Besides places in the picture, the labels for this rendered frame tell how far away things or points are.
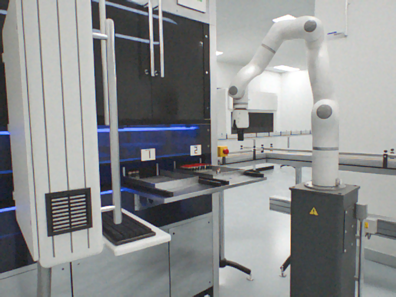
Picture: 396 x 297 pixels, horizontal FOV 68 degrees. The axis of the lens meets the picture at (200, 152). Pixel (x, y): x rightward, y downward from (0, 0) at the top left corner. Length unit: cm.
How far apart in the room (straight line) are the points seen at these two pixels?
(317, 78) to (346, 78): 140
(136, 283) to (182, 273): 32
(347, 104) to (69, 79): 243
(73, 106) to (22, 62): 15
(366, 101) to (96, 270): 237
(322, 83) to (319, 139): 26
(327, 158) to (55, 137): 116
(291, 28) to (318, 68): 23
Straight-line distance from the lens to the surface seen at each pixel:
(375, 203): 290
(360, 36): 296
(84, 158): 88
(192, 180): 148
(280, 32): 162
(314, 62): 155
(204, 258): 205
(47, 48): 88
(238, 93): 155
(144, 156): 161
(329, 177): 153
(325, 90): 157
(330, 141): 151
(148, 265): 178
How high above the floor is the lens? 117
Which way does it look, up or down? 5 degrees down
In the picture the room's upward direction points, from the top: 1 degrees counter-clockwise
